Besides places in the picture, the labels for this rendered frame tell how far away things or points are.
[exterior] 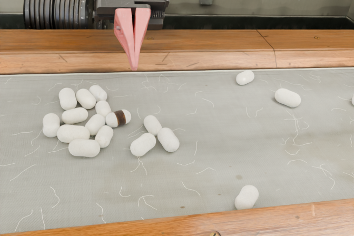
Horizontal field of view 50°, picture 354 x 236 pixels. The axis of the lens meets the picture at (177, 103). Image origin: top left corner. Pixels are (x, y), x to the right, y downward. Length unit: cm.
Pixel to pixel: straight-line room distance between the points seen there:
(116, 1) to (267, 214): 33
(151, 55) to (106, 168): 24
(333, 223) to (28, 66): 45
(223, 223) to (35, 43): 42
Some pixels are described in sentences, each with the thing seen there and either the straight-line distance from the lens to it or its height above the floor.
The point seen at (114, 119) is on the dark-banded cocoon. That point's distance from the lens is 47.
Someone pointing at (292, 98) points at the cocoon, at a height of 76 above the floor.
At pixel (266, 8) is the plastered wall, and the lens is 282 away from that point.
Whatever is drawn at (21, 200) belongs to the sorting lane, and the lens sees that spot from 41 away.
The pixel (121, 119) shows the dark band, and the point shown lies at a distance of 47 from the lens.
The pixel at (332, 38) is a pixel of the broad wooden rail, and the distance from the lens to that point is 78.
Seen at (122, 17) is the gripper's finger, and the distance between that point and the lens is 52.
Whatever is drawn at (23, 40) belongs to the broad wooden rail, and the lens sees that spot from 65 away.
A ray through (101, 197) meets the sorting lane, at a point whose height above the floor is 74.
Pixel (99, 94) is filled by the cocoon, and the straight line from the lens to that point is 51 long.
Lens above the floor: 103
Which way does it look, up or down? 33 degrees down
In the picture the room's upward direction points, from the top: 6 degrees clockwise
